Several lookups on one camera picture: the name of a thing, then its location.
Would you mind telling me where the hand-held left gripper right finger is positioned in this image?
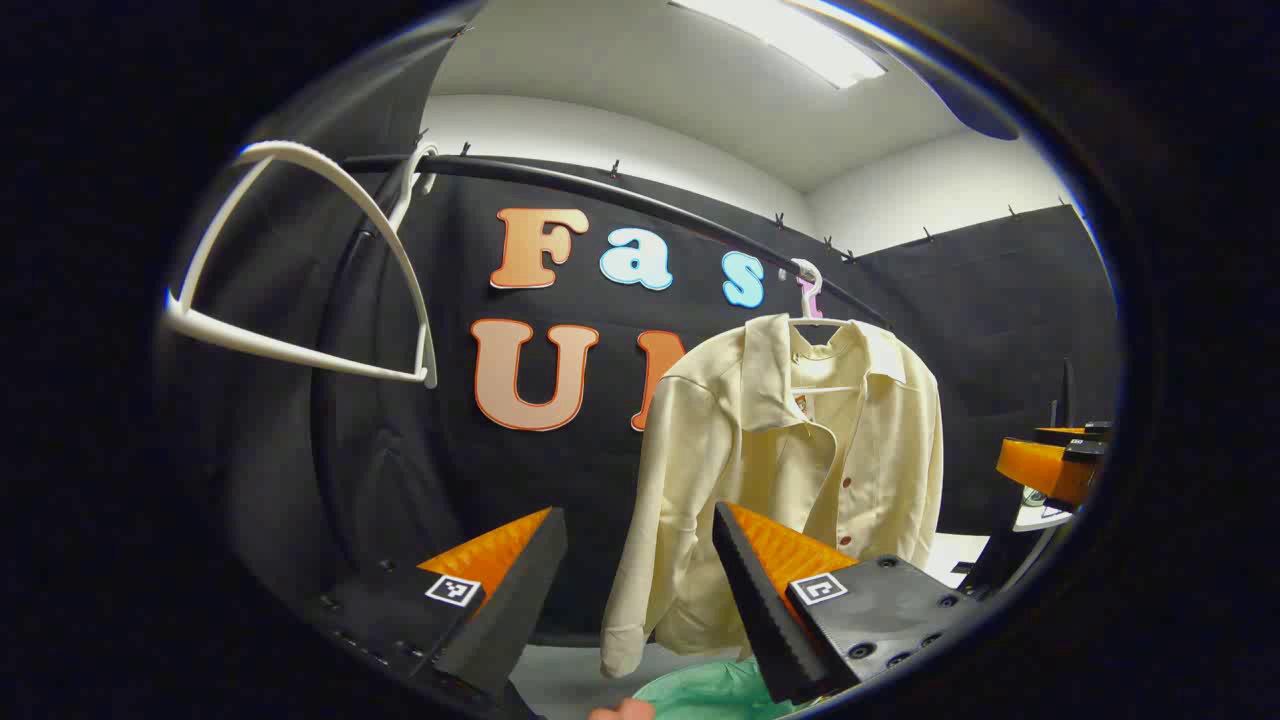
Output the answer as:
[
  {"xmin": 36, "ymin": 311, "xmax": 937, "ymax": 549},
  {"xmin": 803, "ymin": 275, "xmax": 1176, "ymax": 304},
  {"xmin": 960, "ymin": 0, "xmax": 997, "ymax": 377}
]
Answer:
[{"xmin": 711, "ymin": 501, "xmax": 989, "ymax": 706}]

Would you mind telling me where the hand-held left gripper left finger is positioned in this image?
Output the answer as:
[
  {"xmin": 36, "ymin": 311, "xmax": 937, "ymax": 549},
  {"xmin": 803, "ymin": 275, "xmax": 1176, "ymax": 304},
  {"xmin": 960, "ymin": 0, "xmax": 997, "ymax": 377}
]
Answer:
[{"xmin": 300, "ymin": 506, "xmax": 569, "ymax": 720}]

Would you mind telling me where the green-lined laundry hamper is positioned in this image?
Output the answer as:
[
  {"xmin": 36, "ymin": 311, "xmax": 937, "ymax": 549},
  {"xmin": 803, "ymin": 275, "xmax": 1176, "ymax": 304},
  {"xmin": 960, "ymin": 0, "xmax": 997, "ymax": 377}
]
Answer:
[{"xmin": 632, "ymin": 655, "xmax": 801, "ymax": 720}]

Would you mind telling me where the cream button shirt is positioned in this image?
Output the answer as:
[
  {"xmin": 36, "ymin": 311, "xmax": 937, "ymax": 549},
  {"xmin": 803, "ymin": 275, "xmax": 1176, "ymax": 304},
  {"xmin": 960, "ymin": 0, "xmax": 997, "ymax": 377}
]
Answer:
[{"xmin": 600, "ymin": 313, "xmax": 946, "ymax": 679}]

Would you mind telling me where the white plastic hanger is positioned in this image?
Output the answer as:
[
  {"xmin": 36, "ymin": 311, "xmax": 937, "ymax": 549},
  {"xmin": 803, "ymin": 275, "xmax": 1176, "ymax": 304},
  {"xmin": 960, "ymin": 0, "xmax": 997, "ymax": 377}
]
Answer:
[
  {"xmin": 788, "ymin": 258, "xmax": 867, "ymax": 395},
  {"xmin": 163, "ymin": 140, "xmax": 441, "ymax": 391}
]

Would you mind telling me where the white desk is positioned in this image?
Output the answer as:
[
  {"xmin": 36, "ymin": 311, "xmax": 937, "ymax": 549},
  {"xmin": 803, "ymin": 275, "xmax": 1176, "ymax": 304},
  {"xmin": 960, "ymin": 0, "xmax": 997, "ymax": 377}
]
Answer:
[{"xmin": 1012, "ymin": 488, "xmax": 1079, "ymax": 533}]

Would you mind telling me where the black monitor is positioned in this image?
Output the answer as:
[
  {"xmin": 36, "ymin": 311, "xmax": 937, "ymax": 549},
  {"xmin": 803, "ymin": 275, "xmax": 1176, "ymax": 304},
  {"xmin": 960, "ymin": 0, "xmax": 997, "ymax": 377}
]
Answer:
[{"xmin": 1048, "ymin": 358, "xmax": 1077, "ymax": 431}]

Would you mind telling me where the black backdrop cloth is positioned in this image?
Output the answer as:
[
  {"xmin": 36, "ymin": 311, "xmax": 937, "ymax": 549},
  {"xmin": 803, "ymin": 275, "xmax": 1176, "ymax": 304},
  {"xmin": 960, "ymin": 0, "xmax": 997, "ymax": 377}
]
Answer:
[{"xmin": 160, "ymin": 20, "xmax": 1119, "ymax": 641}]

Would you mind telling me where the row of black clips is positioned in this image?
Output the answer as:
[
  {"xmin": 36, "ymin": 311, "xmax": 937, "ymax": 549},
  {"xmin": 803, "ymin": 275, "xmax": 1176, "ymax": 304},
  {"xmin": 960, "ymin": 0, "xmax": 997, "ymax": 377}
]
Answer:
[{"xmin": 420, "ymin": 125, "xmax": 1071, "ymax": 263}]

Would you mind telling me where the ceiling light panel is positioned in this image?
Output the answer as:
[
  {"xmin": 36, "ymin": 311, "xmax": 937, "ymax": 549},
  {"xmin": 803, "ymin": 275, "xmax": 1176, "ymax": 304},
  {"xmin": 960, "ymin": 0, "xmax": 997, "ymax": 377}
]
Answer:
[{"xmin": 668, "ymin": 0, "xmax": 889, "ymax": 91}]

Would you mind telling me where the black clothes rail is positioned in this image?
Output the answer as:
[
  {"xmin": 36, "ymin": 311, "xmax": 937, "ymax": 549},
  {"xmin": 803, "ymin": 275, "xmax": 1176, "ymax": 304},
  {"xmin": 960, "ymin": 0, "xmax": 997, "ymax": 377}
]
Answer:
[{"xmin": 310, "ymin": 153, "xmax": 893, "ymax": 611}]

